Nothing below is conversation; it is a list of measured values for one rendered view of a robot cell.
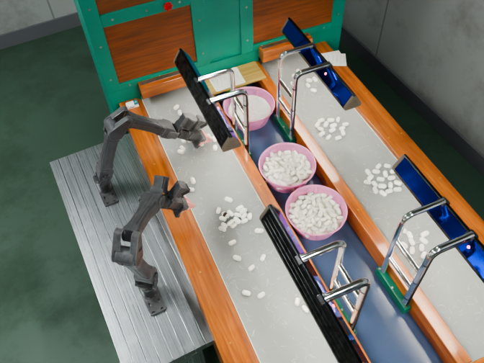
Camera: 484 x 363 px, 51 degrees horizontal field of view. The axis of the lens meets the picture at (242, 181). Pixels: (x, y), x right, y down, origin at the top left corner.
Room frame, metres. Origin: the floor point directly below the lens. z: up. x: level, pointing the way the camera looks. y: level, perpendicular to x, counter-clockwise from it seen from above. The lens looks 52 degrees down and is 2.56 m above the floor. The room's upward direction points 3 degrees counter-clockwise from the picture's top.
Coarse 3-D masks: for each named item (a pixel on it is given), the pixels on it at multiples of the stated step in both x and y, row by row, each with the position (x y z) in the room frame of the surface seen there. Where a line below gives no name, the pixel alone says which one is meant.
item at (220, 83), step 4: (232, 68) 2.17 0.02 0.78; (236, 68) 2.17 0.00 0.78; (236, 72) 2.14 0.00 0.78; (220, 76) 2.11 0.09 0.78; (224, 76) 2.11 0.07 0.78; (228, 76) 2.11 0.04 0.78; (236, 76) 2.10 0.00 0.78; (240, 76) 2.10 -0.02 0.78; (212, 80) 2.08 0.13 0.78; (216, 80) 2.08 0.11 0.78; (220, 80) 2.08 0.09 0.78; (224, 80) 2.08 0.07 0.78; (228, 80) 2.08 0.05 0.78; (236, 80) 2.07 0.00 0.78; (240, 80) 2.07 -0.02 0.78; (244, 80) 2.07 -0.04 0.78; (212, 84) 2.05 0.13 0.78; (216, 84) 2.05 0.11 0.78; (220, 84) 2.05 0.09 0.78; (224, 84) 2.04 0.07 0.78; (228, 84) 2.04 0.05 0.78; (236, 84) 2.04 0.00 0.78; (216, 88) 2.02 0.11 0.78; (220, 88) 2.02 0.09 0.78; (224, 88) 2.02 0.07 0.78
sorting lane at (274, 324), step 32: (160, 96) 2.02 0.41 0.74; (192, 160) 1.56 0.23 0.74; (224, 160) 1.55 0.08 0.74; (192, 192) 1.37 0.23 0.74; (224, 192) 1.36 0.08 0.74; (256, 224) 1.18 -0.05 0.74; (224, 256) 1.03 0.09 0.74; (256, 256) 1.03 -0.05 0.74; (256, 288) 0.88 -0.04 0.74; (288, 288) 0.88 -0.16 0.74; (256, 320) 0.75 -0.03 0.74; (288, 320) 0.75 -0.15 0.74; (256, 352) 0.63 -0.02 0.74; (288, 352) 0.63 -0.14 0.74; (320, 352) 0.62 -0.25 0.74
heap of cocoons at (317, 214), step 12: (312, 192) 1.33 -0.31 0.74; (300, 204) 1.28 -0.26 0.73; (312, 204) 1.28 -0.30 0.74; (324, 204) 1.28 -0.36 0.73; (336, 204) 1.27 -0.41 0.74; (300, 216) 1.21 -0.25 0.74; (312, 216) 1.21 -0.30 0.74; (324, 216) 1.21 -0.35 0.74; (336, 216) 1.20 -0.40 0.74; (300, 228) 1.15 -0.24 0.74; (312, 228) 1.15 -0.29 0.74; (324, 228) 1.14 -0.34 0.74; (336, 228) 1.14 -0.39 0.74
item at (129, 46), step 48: (96, 0) 1.98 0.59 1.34; (144, 0) 2.06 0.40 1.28; (192, 0) 2.13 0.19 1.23; (240, 0) 2.21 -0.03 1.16; (288, 0) 2.32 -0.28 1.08; (336, 0) 2.41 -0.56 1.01; (96, 48) 1.95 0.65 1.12; (144, 48) 2.04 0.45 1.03; (192, 48) 2.13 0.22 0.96; (240, 48) 2.22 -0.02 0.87
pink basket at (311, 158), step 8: (280, 144) 1.61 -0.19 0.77; (288, 144) 1.61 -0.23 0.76; (296, 144) 1.61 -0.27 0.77; (264, 152) 1.57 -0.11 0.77; (304, 152) 1.57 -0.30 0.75; (264, 160) 1.55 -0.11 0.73; (312, 160) 1.52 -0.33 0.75; (312, 168) 1.48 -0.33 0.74; (264, 176) 1.42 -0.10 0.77; (312, 176) 1.41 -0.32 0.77; (272, 184) 1.39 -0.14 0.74; (304, 184) 1.40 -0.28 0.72; (288, 192) 1.39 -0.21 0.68
